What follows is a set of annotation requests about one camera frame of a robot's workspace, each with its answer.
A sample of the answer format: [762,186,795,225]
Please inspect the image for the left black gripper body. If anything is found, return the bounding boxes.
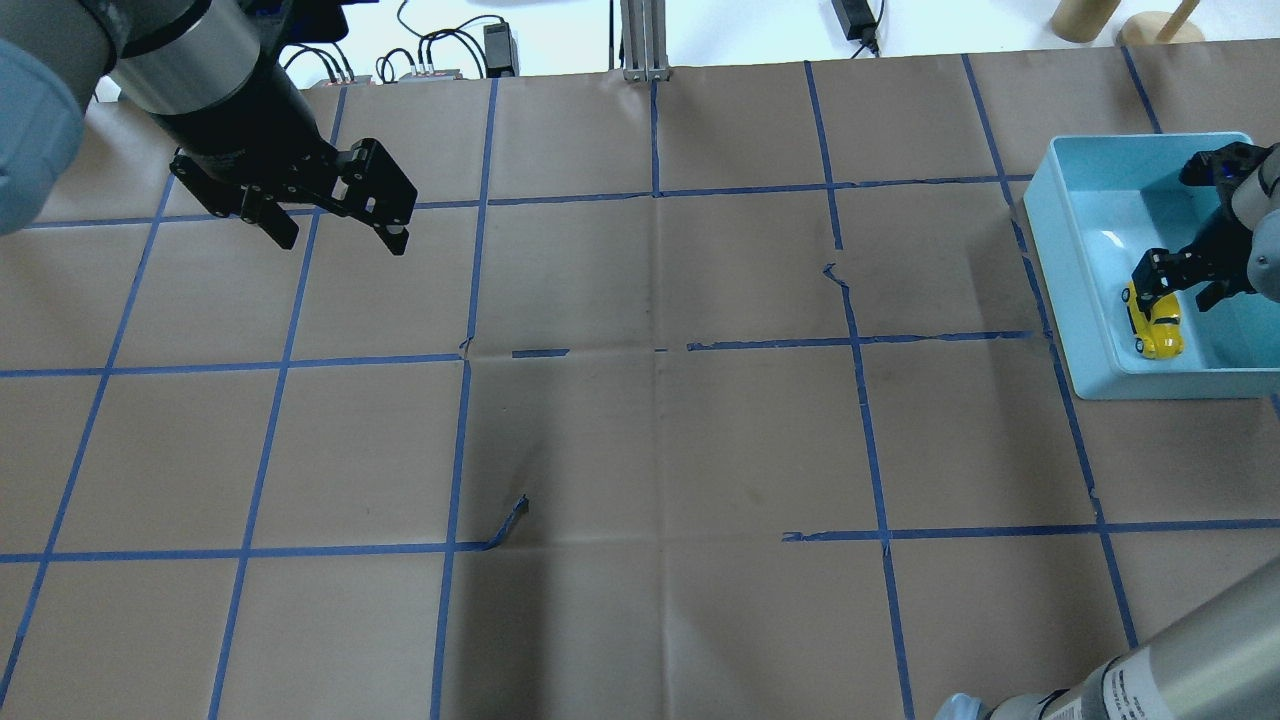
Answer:
[160,55,339,217]

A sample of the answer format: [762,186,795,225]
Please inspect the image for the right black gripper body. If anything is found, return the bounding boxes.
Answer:
[1179,142,1276,275]

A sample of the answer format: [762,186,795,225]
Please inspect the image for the yellow beetle toy car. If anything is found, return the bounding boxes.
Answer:
[1121,281,1185,361]

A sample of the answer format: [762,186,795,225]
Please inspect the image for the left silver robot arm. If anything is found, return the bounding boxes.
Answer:
[1,1,417,256]

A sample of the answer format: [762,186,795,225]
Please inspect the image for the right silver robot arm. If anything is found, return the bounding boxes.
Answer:
[938,133,1277,719]

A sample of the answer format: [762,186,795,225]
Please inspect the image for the light blue plastic bin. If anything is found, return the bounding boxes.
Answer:
[1025,132,1279,400]

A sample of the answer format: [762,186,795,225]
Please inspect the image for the wooden stand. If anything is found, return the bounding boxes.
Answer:
[1116,0,1206,46]

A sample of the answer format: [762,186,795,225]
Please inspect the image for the cardboard tube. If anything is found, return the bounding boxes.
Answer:
[1050,0,1121,44]

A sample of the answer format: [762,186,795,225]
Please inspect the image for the black power adapter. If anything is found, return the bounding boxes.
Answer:
[831,0,881,42]

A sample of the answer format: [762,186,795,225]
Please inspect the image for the brown paper table cover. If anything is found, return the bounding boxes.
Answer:
[3,40,1277,719]

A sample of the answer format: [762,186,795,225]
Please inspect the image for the usb hub with cables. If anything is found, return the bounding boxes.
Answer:
[374,63,466,85]

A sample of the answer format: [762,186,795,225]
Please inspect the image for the aluminium frame post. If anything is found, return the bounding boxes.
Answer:
[618,0,671,82]

